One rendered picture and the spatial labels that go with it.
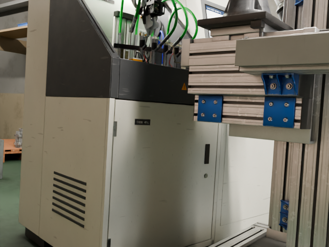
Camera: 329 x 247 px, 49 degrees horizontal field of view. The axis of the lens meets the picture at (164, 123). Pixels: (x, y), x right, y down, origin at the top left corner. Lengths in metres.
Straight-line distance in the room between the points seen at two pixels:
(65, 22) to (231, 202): 1.26
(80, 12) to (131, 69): 0.38
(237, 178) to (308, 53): 1.26
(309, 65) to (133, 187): 0.90
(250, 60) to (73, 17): 1.00
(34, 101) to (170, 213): 0.93
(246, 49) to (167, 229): 1.02
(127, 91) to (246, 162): 0.92
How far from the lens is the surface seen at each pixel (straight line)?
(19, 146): 5.09
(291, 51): 0.93
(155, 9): 1.81
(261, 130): 1.21
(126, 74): 1.47
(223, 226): 2.05
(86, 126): 1.57
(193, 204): 1.82
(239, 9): 1.14
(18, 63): 6.84
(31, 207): 2.11
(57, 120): 1.80
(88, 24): 1.62
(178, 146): 1.68
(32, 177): 2.08
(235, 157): 2.02
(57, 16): 1.90
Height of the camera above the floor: 0.75
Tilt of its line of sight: 2 degrees down
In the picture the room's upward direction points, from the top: 3 degrees clockwise
